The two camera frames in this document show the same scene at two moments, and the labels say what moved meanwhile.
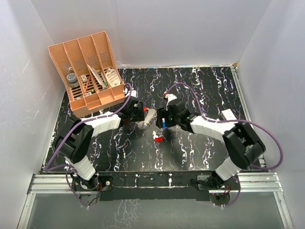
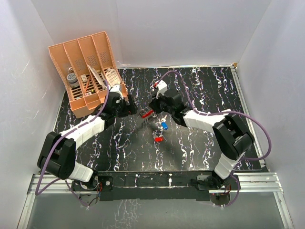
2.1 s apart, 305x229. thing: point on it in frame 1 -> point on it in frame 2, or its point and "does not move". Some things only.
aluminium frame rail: [249, 183] does not move
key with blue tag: [165, 127] does not move
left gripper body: [137, 115] -> [123, 110]
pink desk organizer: [90, 72] does not move
